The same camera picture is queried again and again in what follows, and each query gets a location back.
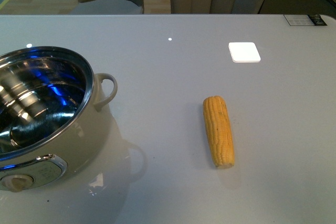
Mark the table corner label sticker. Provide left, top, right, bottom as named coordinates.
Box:
left=284, top=14, right=327, bottom=26

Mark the yellow corn cob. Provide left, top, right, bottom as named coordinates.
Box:
left=203, top=96, right=235, bottom=169

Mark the beige electric cooking pot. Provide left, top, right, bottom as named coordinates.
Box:
left=1, top=46, right=118, bottom=192

